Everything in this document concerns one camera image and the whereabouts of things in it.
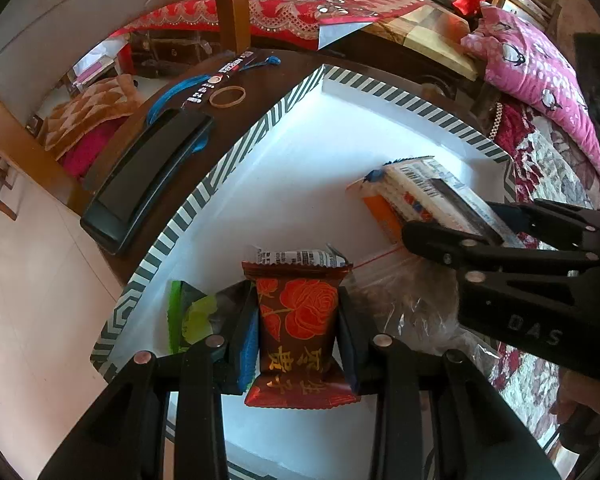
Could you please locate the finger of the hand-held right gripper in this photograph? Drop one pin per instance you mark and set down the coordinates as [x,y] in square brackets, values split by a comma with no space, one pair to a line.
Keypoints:
[560,215]
[460,247]

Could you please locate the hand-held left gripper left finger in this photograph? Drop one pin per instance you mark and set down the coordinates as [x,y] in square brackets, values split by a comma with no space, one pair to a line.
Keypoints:
[247,350]

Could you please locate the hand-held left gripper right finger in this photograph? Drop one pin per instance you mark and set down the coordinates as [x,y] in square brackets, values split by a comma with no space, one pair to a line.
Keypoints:
[352,355]

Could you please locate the dark red rose snack packet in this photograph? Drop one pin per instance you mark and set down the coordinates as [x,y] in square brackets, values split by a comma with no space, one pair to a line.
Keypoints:
[297,320]

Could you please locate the green snack packet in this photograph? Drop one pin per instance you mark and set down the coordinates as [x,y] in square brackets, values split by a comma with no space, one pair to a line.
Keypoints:
[190,315]

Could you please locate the orange white snack packet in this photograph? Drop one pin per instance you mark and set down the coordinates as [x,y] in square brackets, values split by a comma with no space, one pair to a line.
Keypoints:
[410,195]

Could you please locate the person's right hand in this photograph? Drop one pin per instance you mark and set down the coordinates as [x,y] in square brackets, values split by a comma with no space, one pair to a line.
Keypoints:
[580,395]

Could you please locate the floral fleece blanket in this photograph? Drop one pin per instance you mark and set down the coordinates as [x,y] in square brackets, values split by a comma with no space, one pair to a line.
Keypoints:
[545,160]

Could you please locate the clear plastic zip bag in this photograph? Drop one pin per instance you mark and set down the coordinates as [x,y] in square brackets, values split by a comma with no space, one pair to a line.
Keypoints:
[420,305]

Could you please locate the pink penguin quilt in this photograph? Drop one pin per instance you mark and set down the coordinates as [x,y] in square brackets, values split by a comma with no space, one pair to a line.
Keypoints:
[530,60]

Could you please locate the black case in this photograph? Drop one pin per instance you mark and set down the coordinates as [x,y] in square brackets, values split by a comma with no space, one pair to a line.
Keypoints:
[145,175]

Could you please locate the yellowish dining table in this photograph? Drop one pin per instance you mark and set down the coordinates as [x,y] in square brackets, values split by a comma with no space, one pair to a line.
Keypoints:
[430,35]

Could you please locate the red cloth bundle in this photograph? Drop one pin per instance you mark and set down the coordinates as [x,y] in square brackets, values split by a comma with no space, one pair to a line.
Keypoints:
[472,0]

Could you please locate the magenta cloth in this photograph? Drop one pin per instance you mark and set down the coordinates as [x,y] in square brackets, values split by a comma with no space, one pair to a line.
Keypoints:
[87,152]

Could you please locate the tan rubber band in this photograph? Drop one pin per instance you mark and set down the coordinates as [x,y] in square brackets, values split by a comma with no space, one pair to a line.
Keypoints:
[211,98]

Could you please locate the brown patterned cushion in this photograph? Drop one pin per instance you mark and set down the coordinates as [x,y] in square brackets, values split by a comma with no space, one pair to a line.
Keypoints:
[90,105]

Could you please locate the red patterned tablecloth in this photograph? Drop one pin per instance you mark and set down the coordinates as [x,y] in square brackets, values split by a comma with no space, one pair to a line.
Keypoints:
[290,0]

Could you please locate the grey padded wooden chair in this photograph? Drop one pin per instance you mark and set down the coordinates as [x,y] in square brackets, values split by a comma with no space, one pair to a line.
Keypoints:
[80,15]

